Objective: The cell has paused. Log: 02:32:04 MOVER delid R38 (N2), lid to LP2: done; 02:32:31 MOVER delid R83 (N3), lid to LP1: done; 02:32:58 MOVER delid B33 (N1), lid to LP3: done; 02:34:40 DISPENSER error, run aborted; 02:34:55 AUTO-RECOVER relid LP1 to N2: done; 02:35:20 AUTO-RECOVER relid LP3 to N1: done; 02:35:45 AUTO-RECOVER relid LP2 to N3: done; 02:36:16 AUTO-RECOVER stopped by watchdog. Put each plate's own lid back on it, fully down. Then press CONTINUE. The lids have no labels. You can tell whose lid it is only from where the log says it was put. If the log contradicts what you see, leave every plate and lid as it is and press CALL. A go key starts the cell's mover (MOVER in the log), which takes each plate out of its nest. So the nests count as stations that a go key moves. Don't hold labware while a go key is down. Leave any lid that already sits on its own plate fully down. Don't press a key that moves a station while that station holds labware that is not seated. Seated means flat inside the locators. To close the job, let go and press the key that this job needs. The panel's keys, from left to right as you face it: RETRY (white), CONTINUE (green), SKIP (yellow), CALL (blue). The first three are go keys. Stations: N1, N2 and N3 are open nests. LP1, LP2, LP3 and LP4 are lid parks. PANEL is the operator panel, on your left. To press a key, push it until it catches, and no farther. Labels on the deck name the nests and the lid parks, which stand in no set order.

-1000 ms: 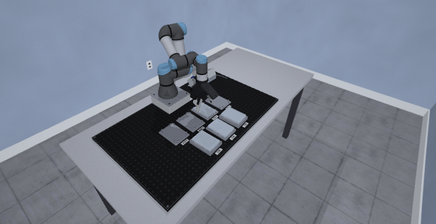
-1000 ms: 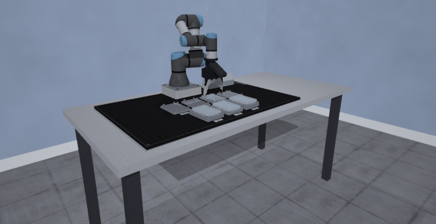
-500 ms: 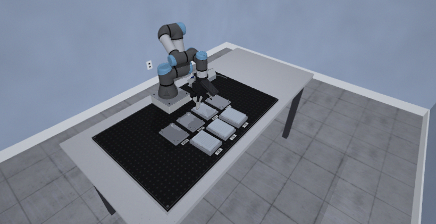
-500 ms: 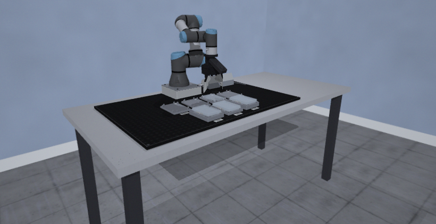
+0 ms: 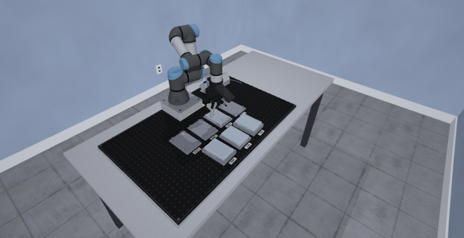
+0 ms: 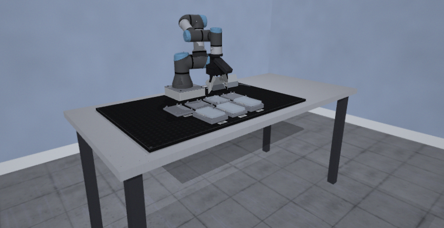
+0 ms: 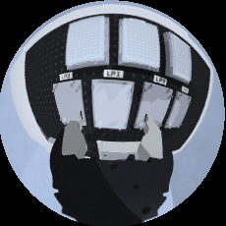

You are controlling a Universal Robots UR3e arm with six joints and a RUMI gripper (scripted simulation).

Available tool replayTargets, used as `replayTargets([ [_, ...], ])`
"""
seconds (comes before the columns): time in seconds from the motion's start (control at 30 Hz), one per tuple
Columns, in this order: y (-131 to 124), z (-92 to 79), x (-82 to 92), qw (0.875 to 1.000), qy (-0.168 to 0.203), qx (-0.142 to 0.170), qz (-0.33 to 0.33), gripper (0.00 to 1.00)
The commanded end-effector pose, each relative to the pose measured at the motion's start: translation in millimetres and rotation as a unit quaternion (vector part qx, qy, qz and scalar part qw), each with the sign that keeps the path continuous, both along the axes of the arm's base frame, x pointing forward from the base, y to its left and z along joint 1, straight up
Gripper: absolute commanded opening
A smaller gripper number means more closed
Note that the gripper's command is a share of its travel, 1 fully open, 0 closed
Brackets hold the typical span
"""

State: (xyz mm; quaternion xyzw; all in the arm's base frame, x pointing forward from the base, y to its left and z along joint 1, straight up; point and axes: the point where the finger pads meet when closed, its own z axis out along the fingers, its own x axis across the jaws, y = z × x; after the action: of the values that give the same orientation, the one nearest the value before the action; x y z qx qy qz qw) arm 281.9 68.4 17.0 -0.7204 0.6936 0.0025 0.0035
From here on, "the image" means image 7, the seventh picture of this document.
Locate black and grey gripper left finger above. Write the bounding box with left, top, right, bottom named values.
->
left=50, top=111, right=87, bottom=190

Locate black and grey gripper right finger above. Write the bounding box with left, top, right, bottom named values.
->
left=138, top=114, right=174, bottom=194

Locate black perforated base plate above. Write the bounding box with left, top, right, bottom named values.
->
left=25, top=13, right=210, bottom=157

